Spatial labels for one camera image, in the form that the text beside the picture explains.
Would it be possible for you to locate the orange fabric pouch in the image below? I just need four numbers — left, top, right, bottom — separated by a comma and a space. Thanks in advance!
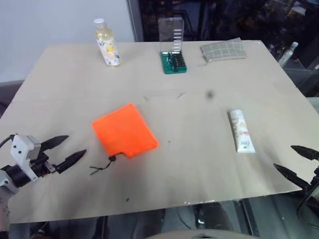
89, 102, 160, 177

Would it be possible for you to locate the white Dove cream tube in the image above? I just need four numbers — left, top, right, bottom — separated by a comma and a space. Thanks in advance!
226, 109, 256, 154

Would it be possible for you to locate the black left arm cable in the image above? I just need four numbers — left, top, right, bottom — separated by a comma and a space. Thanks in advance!
0, 134, 16, 149

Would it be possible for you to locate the clear floral drink bottle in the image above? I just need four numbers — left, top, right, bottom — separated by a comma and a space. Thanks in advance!
93, 18, 122, 67

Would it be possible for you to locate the green screwdriver bit case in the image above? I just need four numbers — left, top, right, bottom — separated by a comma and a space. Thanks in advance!
158, 17, 188, 75

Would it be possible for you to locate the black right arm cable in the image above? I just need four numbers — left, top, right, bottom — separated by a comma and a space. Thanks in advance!
296, 185, 319, 222

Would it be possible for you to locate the white spray bottle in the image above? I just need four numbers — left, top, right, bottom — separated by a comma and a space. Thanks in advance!
278, 41, 299, 67

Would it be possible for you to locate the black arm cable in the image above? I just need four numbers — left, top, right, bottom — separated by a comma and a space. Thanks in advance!
0, 134, 16, 149
296, 185, 319, 222

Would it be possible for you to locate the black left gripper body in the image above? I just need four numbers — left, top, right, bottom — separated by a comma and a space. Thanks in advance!
28, 150, 61, 178

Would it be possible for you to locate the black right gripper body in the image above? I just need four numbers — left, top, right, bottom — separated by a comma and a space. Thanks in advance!
309, 166, 319, 200

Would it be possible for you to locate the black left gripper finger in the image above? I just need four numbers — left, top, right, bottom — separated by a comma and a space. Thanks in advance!
54, 149, 87, 174
39, 135, 70, 153

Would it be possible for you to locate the grey checked cloth pouch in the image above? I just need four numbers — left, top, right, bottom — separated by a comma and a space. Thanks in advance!
198, 38, 248, 67

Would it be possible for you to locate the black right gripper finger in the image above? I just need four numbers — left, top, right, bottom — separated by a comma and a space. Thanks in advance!
273, 163, 312, 191
291, 145, 319, 161

